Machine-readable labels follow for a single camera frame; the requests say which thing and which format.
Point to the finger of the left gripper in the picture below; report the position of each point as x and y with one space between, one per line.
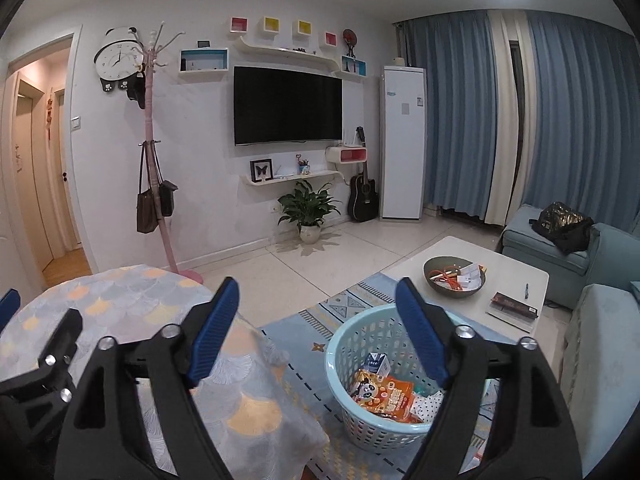
61 347
9 304

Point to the green bowl with items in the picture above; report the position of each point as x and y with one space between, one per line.
454 277

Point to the yellow cube wall shelf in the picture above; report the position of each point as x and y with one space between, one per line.
270 25

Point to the black acoustic guitar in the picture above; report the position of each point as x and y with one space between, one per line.
363 200

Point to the white standing air conditioner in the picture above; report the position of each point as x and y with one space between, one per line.
403 143

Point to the white floating wall shelf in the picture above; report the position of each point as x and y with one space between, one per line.
322 174

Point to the brown hanging handbag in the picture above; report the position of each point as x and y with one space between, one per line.
146 213

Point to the blue white curtains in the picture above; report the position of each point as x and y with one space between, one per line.
528 108

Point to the black gold bag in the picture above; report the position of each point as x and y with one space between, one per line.
567 229

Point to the potted green plant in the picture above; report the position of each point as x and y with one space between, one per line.
307 208

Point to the orange foil snack packet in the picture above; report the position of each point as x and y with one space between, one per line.
390 398

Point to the white red wall box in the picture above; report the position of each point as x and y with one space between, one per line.
345 155

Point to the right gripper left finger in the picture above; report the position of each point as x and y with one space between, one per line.
133 415

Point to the small figurine on shelf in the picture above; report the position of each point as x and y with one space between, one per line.
303 166

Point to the dark blue carton box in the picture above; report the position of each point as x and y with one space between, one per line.
377 363

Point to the curved upper wall shelf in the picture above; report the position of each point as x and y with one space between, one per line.
329 64

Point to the red paddle ornament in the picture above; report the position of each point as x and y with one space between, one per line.
350 39

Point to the light blue laundry basket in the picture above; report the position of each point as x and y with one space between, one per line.
376 330

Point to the patterned grey tablecloth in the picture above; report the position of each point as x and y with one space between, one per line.
256 428

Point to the butterfly picture frame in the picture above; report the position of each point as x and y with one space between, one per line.
261 170

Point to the wall light switch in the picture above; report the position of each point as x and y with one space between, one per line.
75 123

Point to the white coffee table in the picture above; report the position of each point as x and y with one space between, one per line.
486 287

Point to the teal sofa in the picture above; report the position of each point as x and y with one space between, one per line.
599 372

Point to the black hanging bag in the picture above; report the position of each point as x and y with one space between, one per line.
167 190

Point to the panda wall clock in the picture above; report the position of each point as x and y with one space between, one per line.
119 58

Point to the black wall television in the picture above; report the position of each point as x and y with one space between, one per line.
276 106

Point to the blue framed wall shelf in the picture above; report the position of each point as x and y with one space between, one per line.
203 60

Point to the small blue wall shelf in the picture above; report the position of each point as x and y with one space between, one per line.
353 66

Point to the red cube wall shelf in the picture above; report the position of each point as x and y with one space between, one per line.
238 25

